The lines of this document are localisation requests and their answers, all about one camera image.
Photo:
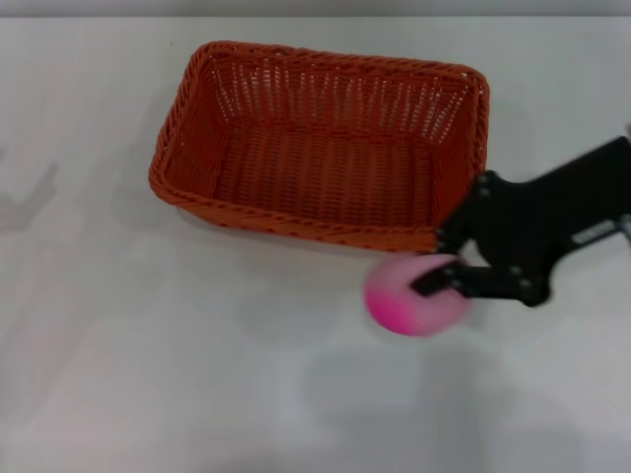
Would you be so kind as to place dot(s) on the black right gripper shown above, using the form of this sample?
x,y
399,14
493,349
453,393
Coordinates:
x,y
542,222

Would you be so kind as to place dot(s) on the pink peach toy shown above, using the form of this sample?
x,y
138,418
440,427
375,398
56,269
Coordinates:
x,y
394,305

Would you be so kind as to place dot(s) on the orange woven plastic basket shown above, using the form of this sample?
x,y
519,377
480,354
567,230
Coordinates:
x,y
320,177

